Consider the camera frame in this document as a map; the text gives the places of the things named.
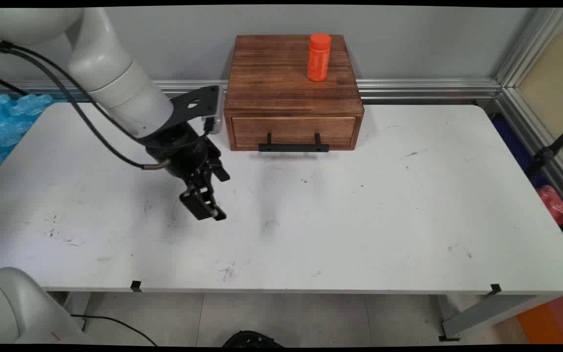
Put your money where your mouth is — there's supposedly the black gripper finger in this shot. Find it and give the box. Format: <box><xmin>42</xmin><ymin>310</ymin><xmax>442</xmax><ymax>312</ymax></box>
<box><xmin>179</xmin><ymin>181</ymin><xmax>227</xmax><ymax>222</ymax></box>
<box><xmin>207</xmin><ymin>151</ymin><xmax>231</xmax><ymax>182</ymax></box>

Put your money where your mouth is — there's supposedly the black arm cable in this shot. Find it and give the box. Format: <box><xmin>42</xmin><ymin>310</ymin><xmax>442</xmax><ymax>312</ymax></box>
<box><xmin>0</xmin><ymin>39</ymin><xmax>171</xmax><ymax>172</ymax></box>
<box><xmin>0</xmin><ymin>42</ymin><xmax>143</xmax><ymax>143</ymax></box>

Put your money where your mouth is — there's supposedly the black floor cable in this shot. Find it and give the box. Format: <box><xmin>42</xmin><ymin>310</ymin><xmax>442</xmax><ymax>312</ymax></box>
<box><xmin>70</xmin><ymin>314</ymin><xmax>157</xmax><ymax>346</ymax></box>

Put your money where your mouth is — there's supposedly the dark blue box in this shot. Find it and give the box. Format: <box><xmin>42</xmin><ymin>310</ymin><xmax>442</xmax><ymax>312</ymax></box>
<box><xmin>492</xmin><ymin>115</ymin><xmax>548</xmax><ymax>189</ymax></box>

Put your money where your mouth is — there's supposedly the thin black background cable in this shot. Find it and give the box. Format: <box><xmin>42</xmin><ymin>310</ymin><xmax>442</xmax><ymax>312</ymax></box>
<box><xmin>0</xmin><ymin>71</ymin><xmax>29</xmax><ymax>96</ymax></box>

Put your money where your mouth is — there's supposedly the grey table leg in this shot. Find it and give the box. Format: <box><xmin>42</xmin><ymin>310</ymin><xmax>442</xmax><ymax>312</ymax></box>
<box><xmin>47</xmin><ymin>292</ymin><xmax>91</xmax><ymax>333</ymax></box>
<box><xmin>438</xmin><ymin>293</ymin><xmax>563</xmax><ymax>342</ymax></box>

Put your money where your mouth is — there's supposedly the brown wooden cabinet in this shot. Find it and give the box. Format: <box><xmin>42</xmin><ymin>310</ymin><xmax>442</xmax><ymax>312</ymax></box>
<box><xmin>224</xmin><ymin>34</ymin><xmax>364</xmax><ymax>151</ymax></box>

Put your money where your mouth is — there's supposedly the aluminium frame post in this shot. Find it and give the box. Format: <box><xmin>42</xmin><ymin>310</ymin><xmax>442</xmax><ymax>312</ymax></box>
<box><xmin>494</xmin><ymin>7</ymin><xmax>563</xmax><ymax>89</ymax></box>

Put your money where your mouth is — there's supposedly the black round floor object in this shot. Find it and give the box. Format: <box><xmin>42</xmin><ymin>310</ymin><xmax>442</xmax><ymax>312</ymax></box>
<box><xmin>222</xmin><ymin>330</ymin><xmax>284</xmax><ymax>348</ymax></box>

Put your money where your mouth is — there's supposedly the orange plastic bottle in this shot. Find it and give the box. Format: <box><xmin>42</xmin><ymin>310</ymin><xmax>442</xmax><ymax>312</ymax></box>
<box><xmin>307</xmin><ymin>33</ymin><xmax>332</xmax><ymax>82</ymax></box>

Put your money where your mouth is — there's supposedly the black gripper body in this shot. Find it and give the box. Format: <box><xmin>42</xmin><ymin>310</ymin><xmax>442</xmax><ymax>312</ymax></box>
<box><xmin>139</xmin><ymin>122</ymin><xmax>222</xmax><ymax>185</ymax></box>

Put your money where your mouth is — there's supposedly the aluminium frame rail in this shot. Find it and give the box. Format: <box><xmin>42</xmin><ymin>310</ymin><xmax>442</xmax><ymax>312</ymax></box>
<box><xmin>492</xmin><ymin>87</ymin><xmax>563</xmax><ymax>218</ymax></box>
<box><xmin>0</xmin><ymin>78</ymin><xmax>502</xmax><ymax>104</ymax></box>

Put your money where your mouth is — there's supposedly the black tripod leg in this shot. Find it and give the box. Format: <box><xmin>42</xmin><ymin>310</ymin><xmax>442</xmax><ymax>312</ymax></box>
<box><xmin>526</xmin><ymin>117</ymin><xmax>563</xmax><ymax>177</ymax></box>

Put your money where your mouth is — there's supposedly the wooden drawer with black handle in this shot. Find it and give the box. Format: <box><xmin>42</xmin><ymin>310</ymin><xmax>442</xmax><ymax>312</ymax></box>
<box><xmin>232</xmin><ymin>116</ymin><xmax>357</xmax><ymax>153</ymax></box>

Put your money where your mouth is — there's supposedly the red plastic bag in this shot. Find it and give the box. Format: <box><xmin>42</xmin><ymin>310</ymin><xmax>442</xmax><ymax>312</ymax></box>
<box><xmin>536</xmin><ymin>185</ymin><xmax>563</xmax><ymax>257</ymax></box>

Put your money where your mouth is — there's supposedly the blue bubble wrap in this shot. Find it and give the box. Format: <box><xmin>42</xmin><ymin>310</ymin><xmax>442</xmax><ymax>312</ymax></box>
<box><xmin>0</xmin><ymin>93</ymin><xmax>55</xmax><ymax>184</ymax></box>

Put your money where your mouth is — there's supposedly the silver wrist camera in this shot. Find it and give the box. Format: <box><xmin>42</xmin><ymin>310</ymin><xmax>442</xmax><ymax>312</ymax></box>
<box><xmin>202</xmin><ymin>86</ymin><xmax>225</xmax><ymax>135</ymax></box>

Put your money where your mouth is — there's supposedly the orange box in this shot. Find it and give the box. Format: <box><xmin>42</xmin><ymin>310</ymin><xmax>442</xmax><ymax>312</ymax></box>
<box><xmin>516</xmin><ymin>295</ymin><xmax>563</xmax><ymax>344</ymax></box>

